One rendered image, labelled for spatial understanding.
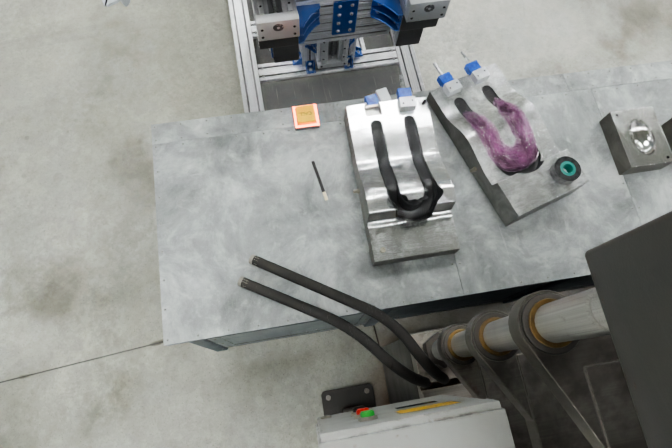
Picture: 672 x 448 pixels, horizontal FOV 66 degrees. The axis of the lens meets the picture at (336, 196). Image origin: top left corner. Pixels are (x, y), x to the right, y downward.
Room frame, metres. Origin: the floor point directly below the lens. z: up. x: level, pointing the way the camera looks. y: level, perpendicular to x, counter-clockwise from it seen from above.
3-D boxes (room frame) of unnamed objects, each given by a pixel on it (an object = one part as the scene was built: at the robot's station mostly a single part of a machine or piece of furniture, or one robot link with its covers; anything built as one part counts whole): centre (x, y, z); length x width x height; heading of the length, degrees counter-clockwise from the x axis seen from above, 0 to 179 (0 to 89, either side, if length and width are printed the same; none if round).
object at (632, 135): (0.88, -0.95, 0.84); 0.20 x 0.15 x 0.07; 17
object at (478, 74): (1.06, -0.39, 0.86); 0.13 x 0.05 x 0.05; 34
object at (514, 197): (0.81, -0.51, 0.86); 0.50 x 0.26 x 0.11; 34
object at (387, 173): (0.64, -0.19, 0.92); 0.35 x 0.16 x 0.09; 17
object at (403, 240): (0.63, -0.19, 0.87); 0.50 x 0.26 x 0.14; 17
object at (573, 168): (0.69, -0.67, 0.93); 0.08 x 0.08 x 0.04
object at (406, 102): (0.90, -0.17, 0.89); 0.13 x 0.05 x 0.05; 15
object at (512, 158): (0.81, -0.50, 0.90); 0.26 x 0.18 x 0.08; 34
